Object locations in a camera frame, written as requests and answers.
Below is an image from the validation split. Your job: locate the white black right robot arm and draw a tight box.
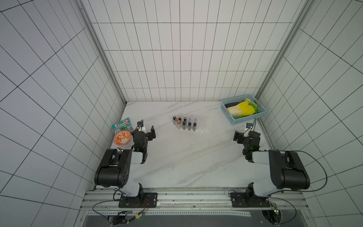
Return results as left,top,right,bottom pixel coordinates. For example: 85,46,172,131
233,131,310,198

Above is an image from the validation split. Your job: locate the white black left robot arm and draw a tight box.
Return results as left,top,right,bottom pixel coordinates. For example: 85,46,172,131
94,126,156,202

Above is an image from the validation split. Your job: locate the clear acrylic lipstick organizer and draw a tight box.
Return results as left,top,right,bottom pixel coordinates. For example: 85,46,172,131
172,114,206,132

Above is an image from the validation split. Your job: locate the light blue perforated basket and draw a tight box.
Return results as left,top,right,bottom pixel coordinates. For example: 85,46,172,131
221,94,266,125

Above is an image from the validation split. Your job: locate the teal snack packet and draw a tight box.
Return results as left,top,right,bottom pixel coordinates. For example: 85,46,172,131
112,118,134,134

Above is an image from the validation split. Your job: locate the orange patterned round lid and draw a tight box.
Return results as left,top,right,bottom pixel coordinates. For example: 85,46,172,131
113,130,131,146

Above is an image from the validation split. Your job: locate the yellow toy cabbage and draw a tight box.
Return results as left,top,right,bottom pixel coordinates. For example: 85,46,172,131
227,98,260,119

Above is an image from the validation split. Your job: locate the dark purple toy eggplant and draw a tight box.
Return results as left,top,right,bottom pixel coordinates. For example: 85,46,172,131
225,102,239,108

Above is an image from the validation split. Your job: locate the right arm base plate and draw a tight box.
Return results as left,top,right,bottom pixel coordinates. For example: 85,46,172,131
228,191,270,208

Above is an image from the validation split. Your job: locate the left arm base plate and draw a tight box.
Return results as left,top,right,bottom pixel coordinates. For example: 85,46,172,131
118,193,158,209

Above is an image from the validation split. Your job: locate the left black cable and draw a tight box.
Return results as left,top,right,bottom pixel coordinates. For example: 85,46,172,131
91,188,149,226

